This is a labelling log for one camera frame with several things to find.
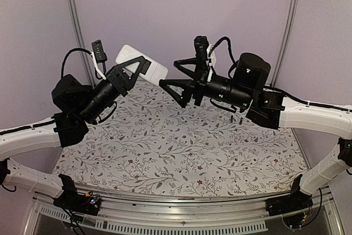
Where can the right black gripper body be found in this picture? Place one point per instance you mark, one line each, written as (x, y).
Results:
(198, 85)

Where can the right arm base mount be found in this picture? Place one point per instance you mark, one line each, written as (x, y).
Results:
(296, 200)

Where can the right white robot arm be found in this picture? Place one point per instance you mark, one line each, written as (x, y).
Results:
(269, 108)

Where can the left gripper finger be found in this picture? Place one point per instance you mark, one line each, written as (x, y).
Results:
(133, 65)
(133, 78)

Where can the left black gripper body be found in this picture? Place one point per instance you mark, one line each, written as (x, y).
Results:
(121, 86)

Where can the white remote control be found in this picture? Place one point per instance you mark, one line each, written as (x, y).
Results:
(151, 71)

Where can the aluminium frame post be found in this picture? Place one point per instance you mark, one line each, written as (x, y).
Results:
(284, 42)
(80, 40)

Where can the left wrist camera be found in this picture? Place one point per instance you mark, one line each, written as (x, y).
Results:
(99, 59)

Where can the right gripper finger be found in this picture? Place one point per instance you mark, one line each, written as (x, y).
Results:
(179, 89)
(198, 63)

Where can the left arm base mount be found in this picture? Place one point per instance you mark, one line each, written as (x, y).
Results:
(88, 203)

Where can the left aluminium frame post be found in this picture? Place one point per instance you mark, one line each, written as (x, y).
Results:
(80, 40)

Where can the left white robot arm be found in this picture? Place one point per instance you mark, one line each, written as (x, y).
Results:
(80, 105)

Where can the floral patterned table mat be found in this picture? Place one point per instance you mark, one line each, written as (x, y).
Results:
(151, 145)

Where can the front aluminium rail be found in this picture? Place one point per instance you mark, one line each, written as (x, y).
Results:
(134, 213)

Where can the right aluminium frame post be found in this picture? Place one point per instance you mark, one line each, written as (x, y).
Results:
(284, 42)

